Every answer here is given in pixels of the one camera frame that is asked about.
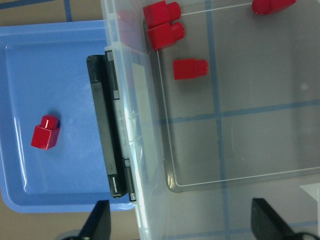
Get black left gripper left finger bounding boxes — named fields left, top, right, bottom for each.
left=77, top=200, right=111, bottom=240

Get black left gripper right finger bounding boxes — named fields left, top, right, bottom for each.
left=251, top=198, right=300, bottom=240

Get red block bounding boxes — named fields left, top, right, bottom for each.
left=173, top=58, right=209, bottom=80
left=142, top=0, right=182, bottom=29
left=147, top=22, right=185, bottom=51
left=251, top=0, right=296, bottom=15
left=31, top=114, right=60, bottom=151

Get clear plastic storage box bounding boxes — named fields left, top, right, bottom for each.
left=101, top=0, right=320, bottom=240

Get blue plastic tray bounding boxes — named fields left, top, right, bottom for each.
left=0, top=20, right=134, bottom=213

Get red block under lid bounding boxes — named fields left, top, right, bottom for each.
left=251, top=0, right=296, bottom=15

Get black box latch handle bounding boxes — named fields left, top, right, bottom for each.
left=86, top=50, right=137, bottom=202

